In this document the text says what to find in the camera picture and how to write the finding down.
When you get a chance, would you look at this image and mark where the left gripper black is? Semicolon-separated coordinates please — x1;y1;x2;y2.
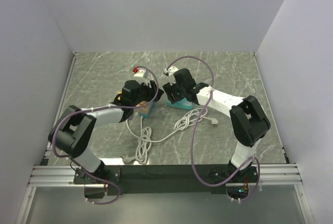
132;80;164;107

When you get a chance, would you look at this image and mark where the pink cube socket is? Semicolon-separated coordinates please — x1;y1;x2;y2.
137;101;151;115

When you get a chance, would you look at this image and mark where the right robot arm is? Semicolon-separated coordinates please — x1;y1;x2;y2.
163;66;271;182

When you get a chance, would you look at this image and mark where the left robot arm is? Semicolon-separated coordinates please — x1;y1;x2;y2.
48;80;164;183

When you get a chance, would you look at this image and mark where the teal triangular power strip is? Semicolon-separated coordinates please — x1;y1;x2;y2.
166;98;193;110

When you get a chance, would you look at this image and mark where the black base beam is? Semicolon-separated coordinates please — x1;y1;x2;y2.
73;164;258;194

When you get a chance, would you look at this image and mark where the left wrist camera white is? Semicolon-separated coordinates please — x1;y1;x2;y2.
133;67;149;79

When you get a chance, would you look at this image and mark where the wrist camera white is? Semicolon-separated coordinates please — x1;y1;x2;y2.
163;66;179;78
133;67;149;79

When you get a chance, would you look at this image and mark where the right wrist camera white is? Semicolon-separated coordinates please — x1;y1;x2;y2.
163;66;179;78

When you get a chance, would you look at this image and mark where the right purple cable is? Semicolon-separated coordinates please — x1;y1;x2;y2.
165;56;261;205

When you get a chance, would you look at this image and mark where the white coiled cord with plug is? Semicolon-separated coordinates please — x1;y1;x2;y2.
173;108;220;132

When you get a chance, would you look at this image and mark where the white cord of teal strip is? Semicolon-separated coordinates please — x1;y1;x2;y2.
135;117;183;165

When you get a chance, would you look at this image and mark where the white cord of purple strip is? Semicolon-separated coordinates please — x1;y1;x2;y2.
122;118;153;164

